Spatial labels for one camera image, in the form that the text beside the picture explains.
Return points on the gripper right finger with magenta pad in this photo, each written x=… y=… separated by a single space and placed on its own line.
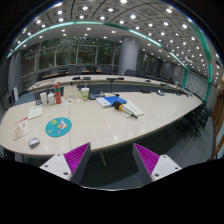
x=152 y=166

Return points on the grey computer mouse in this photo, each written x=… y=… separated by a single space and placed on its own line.
x=33 y=142

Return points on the white jar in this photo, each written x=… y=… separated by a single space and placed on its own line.
x=51 y=98

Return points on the white paper sheet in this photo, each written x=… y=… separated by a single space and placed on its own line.
x=35 y=111

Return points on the black and yellow umbrella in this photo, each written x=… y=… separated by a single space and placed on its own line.
x=120 y=107

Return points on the red water bottle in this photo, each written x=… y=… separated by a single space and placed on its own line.
x=57 y=93

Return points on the white papers under umbrella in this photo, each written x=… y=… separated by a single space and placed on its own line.
x=133 y=108

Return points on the grey round pillar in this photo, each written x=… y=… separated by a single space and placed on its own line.
x=128 y=54

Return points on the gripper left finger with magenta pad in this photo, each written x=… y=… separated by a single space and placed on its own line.
x=69 y=166

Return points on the white plastic container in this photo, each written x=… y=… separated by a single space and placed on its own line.
x=43 y=98

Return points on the white cup with green band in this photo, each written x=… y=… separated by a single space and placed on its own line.
x=85 y=93

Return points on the red and white booklet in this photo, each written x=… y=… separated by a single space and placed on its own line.
x=20 y=128

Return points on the black office chair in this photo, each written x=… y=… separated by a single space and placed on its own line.
x=193 y=122

